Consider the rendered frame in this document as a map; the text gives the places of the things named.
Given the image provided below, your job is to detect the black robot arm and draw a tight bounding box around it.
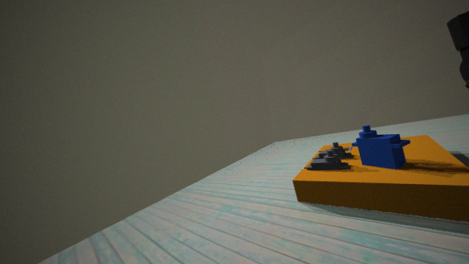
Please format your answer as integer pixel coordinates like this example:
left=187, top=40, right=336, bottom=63
left=447, top=11, right=469, bottom=89

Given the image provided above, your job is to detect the orange flat block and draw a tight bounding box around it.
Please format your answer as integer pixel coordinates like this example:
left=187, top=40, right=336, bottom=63
left=292, top=135, right=469, bottom=221

